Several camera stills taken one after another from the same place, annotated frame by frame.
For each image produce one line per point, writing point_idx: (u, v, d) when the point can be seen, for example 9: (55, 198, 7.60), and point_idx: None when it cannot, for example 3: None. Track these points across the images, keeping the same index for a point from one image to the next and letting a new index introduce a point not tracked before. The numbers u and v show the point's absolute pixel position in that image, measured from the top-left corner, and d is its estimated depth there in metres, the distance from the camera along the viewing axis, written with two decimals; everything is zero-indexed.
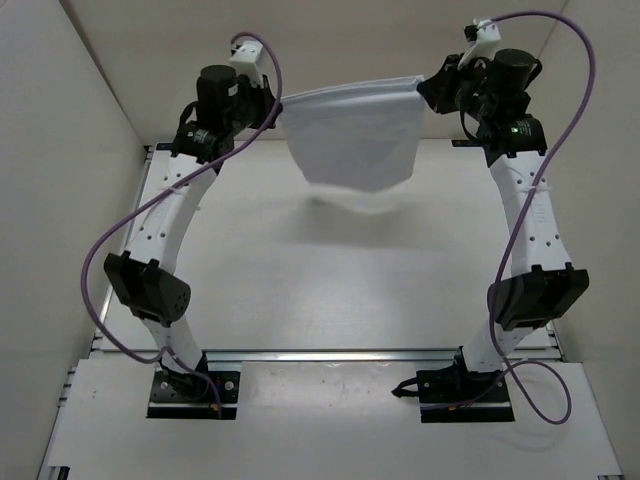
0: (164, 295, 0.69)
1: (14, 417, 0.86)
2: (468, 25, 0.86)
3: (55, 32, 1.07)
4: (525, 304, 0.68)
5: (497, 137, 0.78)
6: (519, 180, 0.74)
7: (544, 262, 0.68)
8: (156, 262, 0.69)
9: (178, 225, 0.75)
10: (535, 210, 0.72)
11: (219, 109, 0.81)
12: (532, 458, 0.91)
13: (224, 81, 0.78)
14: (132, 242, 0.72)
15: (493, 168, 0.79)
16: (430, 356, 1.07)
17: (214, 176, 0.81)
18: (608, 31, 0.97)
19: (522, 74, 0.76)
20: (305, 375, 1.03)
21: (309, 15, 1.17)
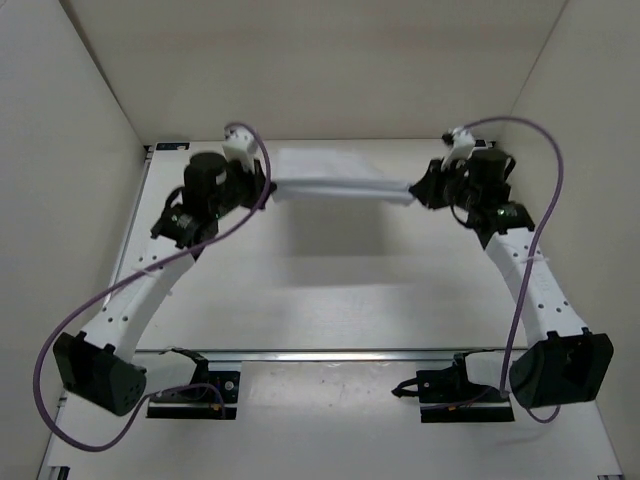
0: (111, 388, 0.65)
1: (14, 417, 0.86)
2: (445, 133, 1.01)
3: (55, 31, 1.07)
4: (550, 375, 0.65)
5: (487, 221, 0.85)
6: (515, 254, 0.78)
7: (559, 328, 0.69)
8: (112, 348, 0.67)
9: (145, 309, 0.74)
10: (536, 281, 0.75)
11: (204, 196, 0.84)
12: (532, 459, 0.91)
13: (212, 169, 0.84)
14: (91, 321, 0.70)
15: (489, 250, 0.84)
16: (430, 356, 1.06)
17: (193, 260, 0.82)
18: (608, 30, 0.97)
19: (500, 166, 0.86)
20: (306, 376, 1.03)
21: (309, 14, 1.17)
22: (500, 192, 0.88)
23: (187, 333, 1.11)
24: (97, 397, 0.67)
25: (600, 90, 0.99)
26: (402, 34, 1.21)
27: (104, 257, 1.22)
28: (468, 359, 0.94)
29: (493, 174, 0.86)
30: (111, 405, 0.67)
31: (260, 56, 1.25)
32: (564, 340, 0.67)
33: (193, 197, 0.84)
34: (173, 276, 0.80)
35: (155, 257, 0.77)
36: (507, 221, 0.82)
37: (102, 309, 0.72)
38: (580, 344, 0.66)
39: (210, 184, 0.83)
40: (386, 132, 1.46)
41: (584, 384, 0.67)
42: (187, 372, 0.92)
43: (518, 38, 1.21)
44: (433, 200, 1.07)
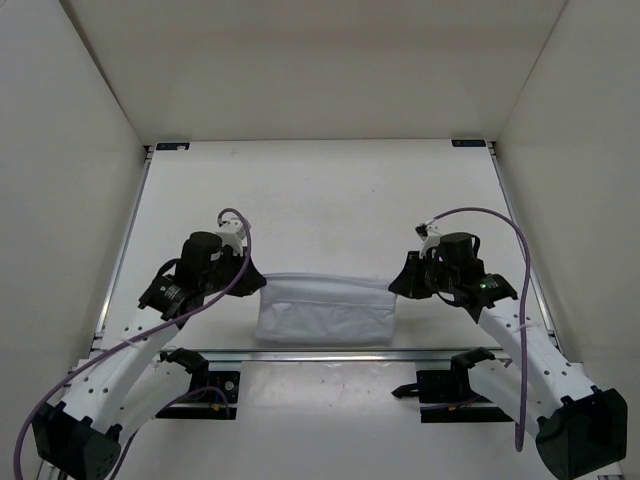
0: (87, 460, 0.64)
1: (15, 418, 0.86)
2: (419, 224, 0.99)
3: (54, 31, 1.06)
4: (576, 446, 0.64)
5: (472, 295, 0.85)
6: (508, 325, 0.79)
7: (571, 391, 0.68)
8: (89, 420, 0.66)
9: (127, 380, 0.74)
10: (535, 348, 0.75)
11: (196, 270, 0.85)
12: (533, 459, 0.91)
13: (209, 248, 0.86)
14: (71, 393, 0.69)
15: (481, 323, 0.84)
16: (430, 356, 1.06)
17: (178, 331, 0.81)
18: (609, 31, 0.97)
19: (466, 245, 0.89)
20: (305, 376, 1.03)
21: (309, 14, 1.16)
22: (476, 270, 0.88)
23: (188, 334, 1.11)
24: (70, 469, 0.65)
25: (601, 91, 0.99)
26: (402, 34, 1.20)
27: (105, 257, 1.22)
28: (472, 368, 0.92)
29: (463, 255, 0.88)
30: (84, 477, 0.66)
31: (259, 57, 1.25)
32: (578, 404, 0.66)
33: (186, 270, 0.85)
34: (156, 348, 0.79)
35: (140, 330, 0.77)
36: (490, 292, 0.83)
37: (84, 381, 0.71)
38: (594, 403, 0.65)
39: (205, 260, 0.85)
40: (386, 132, 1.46)
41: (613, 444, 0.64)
42: (184, 382, 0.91)
43: (518, 39, 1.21)
44: (415, 289, 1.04)
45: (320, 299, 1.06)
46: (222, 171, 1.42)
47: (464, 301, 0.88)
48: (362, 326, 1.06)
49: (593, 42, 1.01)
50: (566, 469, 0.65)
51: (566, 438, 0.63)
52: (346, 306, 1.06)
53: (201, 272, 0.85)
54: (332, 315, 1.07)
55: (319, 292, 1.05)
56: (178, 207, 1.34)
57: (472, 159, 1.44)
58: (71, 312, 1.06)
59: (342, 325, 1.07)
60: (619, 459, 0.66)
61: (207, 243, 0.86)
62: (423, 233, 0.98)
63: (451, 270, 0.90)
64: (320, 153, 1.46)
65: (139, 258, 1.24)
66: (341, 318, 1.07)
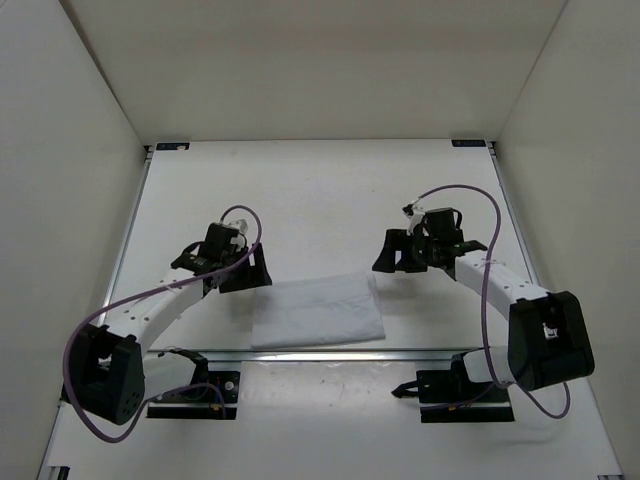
0: (123, 381, 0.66)
1: (14, 418, 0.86)
2: (406, 205, 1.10)
3: (54, 31, 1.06)
4: (538, 340, 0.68)
5: (449, 255, 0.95)
6: (475, 264, 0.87)
7: (527, 295, 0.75)
8: (134, 341, 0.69)
9: (160, 321, 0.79)
10: (498, 273, 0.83)
11: (220, 246, 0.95)
12: (531, 459, 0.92)
13: (232, 229, 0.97)
14: (114, 320, 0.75)
15: (458, 275, 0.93)
16: (430, 356, 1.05)
17: (200, 292, 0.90)
18: (609, 32, 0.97)
19: (447, 216, 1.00)
20: (305, 376, 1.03)
21: (308, 15, 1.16)
22: (455, 238, 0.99)
23: (186, 332, 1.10)
24: (102, 398, 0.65)
25: (601, 90, 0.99)
26: (402, 33, 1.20)
27: (104, 257, 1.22)
28: (467, 357, 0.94)
29: (444, 224, 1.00)
30: (114, 408, 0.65)
31: (260, 57, 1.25)
32: (533, 302, 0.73)
33: (210, 248, 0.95)
34: (187, 301, 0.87)
35: (175, 279, 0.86)
36: (463, 249, 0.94)
37: (125, 313, 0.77)
38: (553, 309, 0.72)
39: (227, 240, 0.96)
40: (386, 132, 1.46)
41: (575, 349, 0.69)
42: (185, 378, 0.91)
43: (519, 38, 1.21)
44: (406, 264, 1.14)
45: (307, 302, 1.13)
46: (222, 171, 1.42)
47: (441, 263, 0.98)
48: (348, 321, 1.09)
49: (594, 44, 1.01)
50: (531, 370, 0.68)
51: (524, 328, 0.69)
52: (331, 303, 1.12)
53: (223, 250, 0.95)
54: (321, 315, 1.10)
55: (304, 294, 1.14)
56: (179, 207, 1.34)
57: (473, 159, 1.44)
58: (71, 311, 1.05)
59: (336, 322, 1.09)
60: (587, 372, 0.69)
61: (230, 228, 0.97)
62: (409, 211, 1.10)
63: (432, 238, 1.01)
64: (321, 153, 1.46)
65: (139, 258, 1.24)
66: (330, 316, 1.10)
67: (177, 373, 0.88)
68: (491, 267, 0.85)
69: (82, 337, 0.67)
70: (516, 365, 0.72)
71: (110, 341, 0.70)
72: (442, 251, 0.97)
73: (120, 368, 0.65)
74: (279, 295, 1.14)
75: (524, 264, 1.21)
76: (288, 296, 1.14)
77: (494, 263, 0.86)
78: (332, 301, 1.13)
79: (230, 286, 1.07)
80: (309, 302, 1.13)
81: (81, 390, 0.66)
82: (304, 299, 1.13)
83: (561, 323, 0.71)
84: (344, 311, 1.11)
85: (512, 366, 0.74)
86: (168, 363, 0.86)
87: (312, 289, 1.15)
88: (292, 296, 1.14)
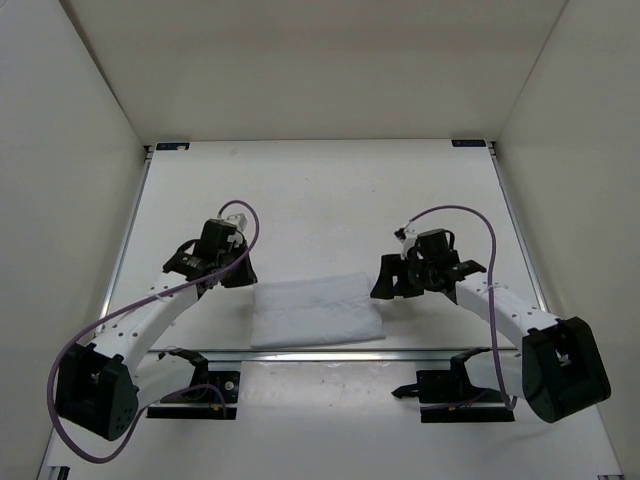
0: (112, 400, 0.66)
1: (14, 418, 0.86)
2: (398, 228, 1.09)
3: (54, 31, 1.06)
4: (553, 372, 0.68)
5: (448, 279, 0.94)
6: (478, 288, 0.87)
7: (537, 324, 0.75)
8: (120, 360, 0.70)
9: (151, 332, 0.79)
10: (503, 299, 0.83)
11: (215, 246, 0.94)
12: (532, 458, 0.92)
13: (228, 228, 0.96)
14: (100, 337, 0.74)
15: (460, 300, 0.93)
16: (430, 356, 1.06)
17: (195, 296, 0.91)
18: (609, 32, 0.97)
19: (440, 239, 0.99)
20: (305, 376, 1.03)
21: (308, 15, 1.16)
22: (450, 259, 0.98)
23: (186, 333, 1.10)
24: (91, 416, 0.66)
25: (601, 92, 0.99)
26: (402, 34, 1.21)
27: (105, 257, 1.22)
28: (468, 364, 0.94)
29: (438, 247, 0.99)
30: (104, 426, 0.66)
31: (260, 57, 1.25)
32: (545, 332, 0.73)
33: (206, 246, 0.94)
34: (179, 306, 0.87)
35: (166, 287, 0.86)
36: (462, 271, 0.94)
37: (112, 327, 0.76)
38: (564, 336, 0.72)
39: (223, 238, 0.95)
40: (386, 132, 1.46)
41: (591, 375, 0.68)
42: (185, 379, 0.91)
43: (519, 38, 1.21)
44: (403, 288, 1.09)
45: (306, 302, 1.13)
46: (222, 171, 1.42)
47: (441, 285, 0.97)
48: (348, 321, 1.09)
49: (594, 44, 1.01)
50: (549, 401, 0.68)
51: (540, 359, 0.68)
52: (331, 303, 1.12)
53: (220, 248, 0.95)
54: (321, 315, 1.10)
55: (304, 293, 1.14)
56: (179, 207, 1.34)
57: (473, 159, 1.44)
58: (71, 311, 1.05)
59: (336, 322, 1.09)
60: (605, 399, 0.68)
61: (226, 225, 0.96)
62: (402, 235, 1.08)
63: (427, 261, 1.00)
64: (321, 153, 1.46)
65: (139, 258, 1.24)
66: (331, 316, 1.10)
67: (177, 377, 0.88)
68: (495, 292, 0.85)
69: (69, 356, 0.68)
70: (532, 393, 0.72)
71: (98, 361, 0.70)
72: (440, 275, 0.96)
73: (107, 391, 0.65)
74: (278, 293, 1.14)
75: (523, 264, 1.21)
76: (288, 294, 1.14)
77: (497, 286, 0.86)
78: (333, 301, 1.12)
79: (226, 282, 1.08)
80: (308, 302, 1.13)
81: (71, 408, 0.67)
82: (303, 299, 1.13)
83: (574, 349, 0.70)
84: (345, 312, 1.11)
85: (527, 390, 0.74)
86: (168, 368, 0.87)
87: (312, 288, 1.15)
88: (292, 296, 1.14)
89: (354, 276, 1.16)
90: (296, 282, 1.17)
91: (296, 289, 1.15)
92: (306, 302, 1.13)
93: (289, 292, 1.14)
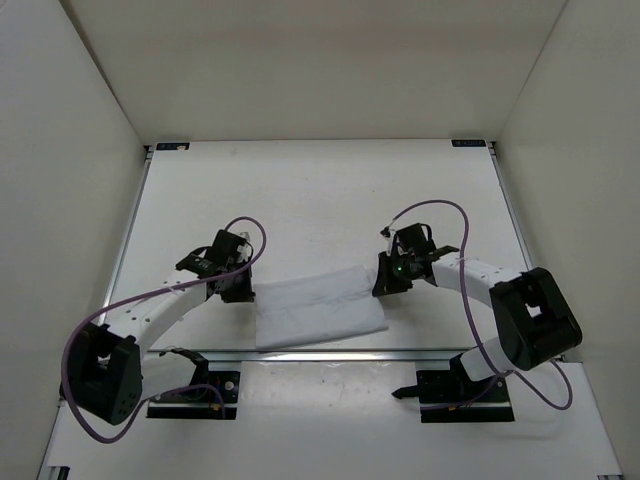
0: (122, 380, 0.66)
1: (14, 417, 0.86)
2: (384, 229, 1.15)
3: (55, 32, 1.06)
4: (520, 319, 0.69)
5: (425, 263, 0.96)
6: (450, 263, 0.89)
7: (503, 278, 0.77)
8: (133, 341, 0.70)
9: (164, 321, 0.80)
10: (473, 266, 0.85)
11: (226, 253, 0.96)
12: (532, 459, 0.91)
13: (240, 238, 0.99)
14: (115, 321, 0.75)
15: (441, 282, 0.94)
16: (430, 356, 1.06)
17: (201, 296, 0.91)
18: (609, 33, 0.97)
19: (416, 230, 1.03)
20: (305, 376, 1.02)
21: (308, 15, 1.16)
22: (426, 246, 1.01)
23: (186, 333, 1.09)
24: (98, 398, 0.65)
25: (601, 90, 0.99)
26: (402, 34, 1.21)
27: (105, 257, 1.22)
28: (464, 357, 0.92)
29: (415, 238, 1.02)
30: (110, 407, 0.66)
31: (260, 58, 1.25)
32: (509, 283, 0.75)
33: (217, 252, 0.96)
34: (187, 303, 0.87)
35: (179, 281, 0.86)
36: (437, 253, 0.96)
37: (127, 312, 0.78)
38: (531, 287, 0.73)
39: (234, 247, 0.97)
40: (386, 132, 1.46)
41: (560, 320, 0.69)
42: (187, 372, 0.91)
43: (520, 38, 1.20)
44: (390, 284, 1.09)
45: (307, 300, 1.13)
46: (223, 171, 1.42)
47: (421, 271, 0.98)
48: (350, 315, 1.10)
49: (595, 43, 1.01)
50: (527, 352, 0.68)
51: (510, 308, 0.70)
52: (333, 299, 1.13)
53: (229, 256, 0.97)
54: (323, 312, 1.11)
55: (304, 292, 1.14)
56: (179, 207, 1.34)
57: (473, 159, 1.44)
58: (71, 310, 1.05)
59: (337, 319, 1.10)
60: (575, 346, 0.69)
61: (237, 236, 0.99)
62: (387, 234, 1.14)
63: (407, 253, 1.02)
64: (321, 152, 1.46)
65: (138, 257, 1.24)
66: (334, 311, 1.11)
67: (177, 373, 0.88)
68: (466, 263, 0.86)
69: (82, 336, 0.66)
70: (514, 353, 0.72)
71: (109, 340, 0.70)
72: (419, 261, 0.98)
73: (119, 369, 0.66)
74: (279, 292, 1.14)
75: (523, 264, 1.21)
76: (289, 293, 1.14)
77: (467, 259, 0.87)
78: (335, 298, 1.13)
79: (227, 296, 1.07)
80: (309, 299, 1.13)
81: (76, 389, 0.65)
82: (304, 299, 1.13)
83: (543, 300, 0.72)
84: (347, 308, 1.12)
85: (507, 351, 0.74)
86: (172, 363, 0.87)
87: (312, 287, 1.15)
88: (293, 294, 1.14)
89: (354, 273, 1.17)
90: (296, 281, 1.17)
91: (296, 288, 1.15)
92: (307, 300, 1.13)
93: (290, 291, 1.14)
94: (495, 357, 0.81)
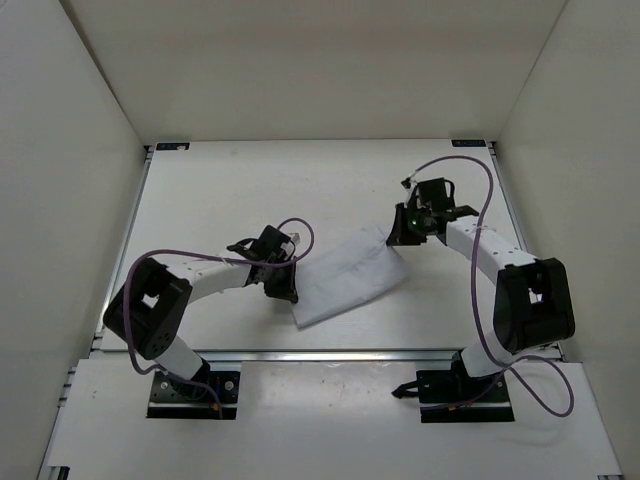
0: (168, 312, 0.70)
1: (14, 417, 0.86)
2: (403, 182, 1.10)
3: (54, 32, 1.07)
4: (523, 302, 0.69)
5: (441, 221, 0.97)
6: (466, 229, 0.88)
7: (515, 260, 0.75)
8: (188, 283, 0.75)
9: (207, 285, 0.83)
10: (487, 239, 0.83)
11: (270, 247, 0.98)
12: (531, 459, 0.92)
13: (284, 236, 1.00)
14: (171, 265, 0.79)
15: (454, 242, 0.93)
16: (429, 356, 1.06)
17: (240, 279, 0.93)
18: (610, 31, 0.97)
19: (439, 185, 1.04)
20: (305, 375, 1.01)
21: (308, 14, 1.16)
22: (446, 203, 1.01)
23: (189, 335, 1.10)
24: (138, 326, 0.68)
25: (602, 89, 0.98)
26: (402, 33, 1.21)
27: (105, 257, 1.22)
28: (464, 354, 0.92)
29: (435, 193, 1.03)
30: (149, 335, 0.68)
31: (259, 57, 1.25)
32: (521, 268, 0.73)
33: (261, 247, 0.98)
34: (223, 284, 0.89)
35: (229, 257, 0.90)
36: (454, 214, 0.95)
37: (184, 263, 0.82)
38: (540, 276, 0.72)
39: (278, 243, 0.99)
40: (386, 132, 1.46)
41: (559, 313, 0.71)
42: (193, 367, 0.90)
43: (520, 38, 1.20)
44: (403, 237, 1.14)
45: (333, 269, 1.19)
46: (223, 171, 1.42)
47: (434, 227, 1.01)
48: (373, 277, 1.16)
49: (596, 42, 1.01)
50: (517, 337, 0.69)
51: (511, 294, 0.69)
52: (356, 265, 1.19)
53: (272, 251, 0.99)
54: (350, 278, 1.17)
55: (329, 264, 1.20)
56: (179, 207, 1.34)
57: (472, 159, 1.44)
58: (71, 310, 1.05)
59: (362, 283, 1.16)
60: (566, 338, 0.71)
61: (284, 234, 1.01)
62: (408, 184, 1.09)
63: (425, 207, 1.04)
64: (321, 153, 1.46)
65: (138, 256, 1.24)
66: (358, 275, 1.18)
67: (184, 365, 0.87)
68: (482, 233, 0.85)
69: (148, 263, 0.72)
70: (505, 338, 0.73)
71: (166, 277, 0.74)
72: (434, 217, 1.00)
73: (170, 302, 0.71)
74: (314, 265, 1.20)
75: None
76: (319, 267, 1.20)
77: (484, 228, 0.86)
78: (356, 265, 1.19)
79: (269, 291, 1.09)
80: (336, 269, 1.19)
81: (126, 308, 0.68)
82: (329, 268, 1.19)
83: (549, 289, 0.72)
84: (367, 274, 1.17)
85: (499, 333, 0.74)
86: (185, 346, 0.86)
87: (333, 259, 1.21)
88: (322, 269, 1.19)
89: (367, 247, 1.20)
90: (320, 254, 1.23)
91: (321, 260, 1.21)
92: (333, 269, 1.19)
93: (319, 264, 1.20)
94: (493, 346, 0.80)
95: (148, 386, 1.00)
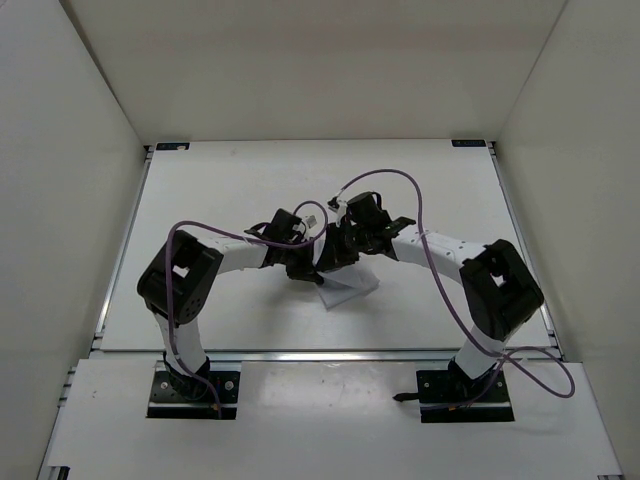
0: (200, 281, 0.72)
1: (14, 417, 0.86)
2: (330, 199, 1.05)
3: (55, 32, 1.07)
4: (496, 292, 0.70)
5: (385, 240, 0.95)
6: (412, 240, 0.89)
7: (469, 254, 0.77)
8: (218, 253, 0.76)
9: (228, 261, 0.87)
10: (435, 242, 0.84)
11: (283, 229, 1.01)
12: (532, 459, 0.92)
13: (295, 218, 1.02)
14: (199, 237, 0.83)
15: (404, 256, 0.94)
16: (427, 356, 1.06)
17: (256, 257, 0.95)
18: (611, 32, 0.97)
19: (369, 202, 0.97)
20: (305, 375, 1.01)
21: (308, 15, 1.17)
22: (382, 218, 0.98)
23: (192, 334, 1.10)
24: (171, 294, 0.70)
25: (601, 89, 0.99)
26: (402, 33, 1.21)
27: (104, 257, 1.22)
28: (460, 358, 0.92)
29: (368, 212, 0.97)
30: (181, 302, 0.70)
31: (260, 58, 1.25)
32: (477, 258, 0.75)
33: (274, 230, 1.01)
34: (242, 260, 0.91)
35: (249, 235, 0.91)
36: (395, 228, 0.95)
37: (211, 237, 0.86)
38: (495, 260, 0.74)
39: (290, 225, 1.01)
40: (386, 132, 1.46)
41: (526, 288, 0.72)
42: (197, 357, 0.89)
43: (520, 38, 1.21)
44: (339, 254, 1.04)
45: None
46: (222, 171, 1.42)
47: (380, 248, 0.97)
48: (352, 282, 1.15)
49: (596, 42, 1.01)
50: (499, 323, 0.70)
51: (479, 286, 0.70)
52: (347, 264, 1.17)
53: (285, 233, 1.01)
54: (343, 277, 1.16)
55: None
56: (179, 207, 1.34)
57: (472, 160, 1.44)
58: (71, 310, 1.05)
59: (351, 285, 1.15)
60: (539, 303, 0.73)
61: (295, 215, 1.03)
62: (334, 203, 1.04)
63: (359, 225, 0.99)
64: (321, 152, 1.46)
65: (138, 257, 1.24)
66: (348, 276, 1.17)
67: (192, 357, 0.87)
68: (426, 238, 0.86)
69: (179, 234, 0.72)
70: (489, 329, 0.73)
71: (196, 248, 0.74)
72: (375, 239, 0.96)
73: (201, 271, 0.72)
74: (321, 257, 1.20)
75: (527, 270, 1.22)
76: None
77: (427, 233, 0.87)
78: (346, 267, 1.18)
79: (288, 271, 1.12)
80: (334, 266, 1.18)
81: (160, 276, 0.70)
82: None
83: (507, 268, 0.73)
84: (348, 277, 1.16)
85: (482, 326, 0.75)
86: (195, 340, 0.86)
87: None
88: None
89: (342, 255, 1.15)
90: None
91: None
92: None
93: None
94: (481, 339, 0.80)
95: (148, 386, 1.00)
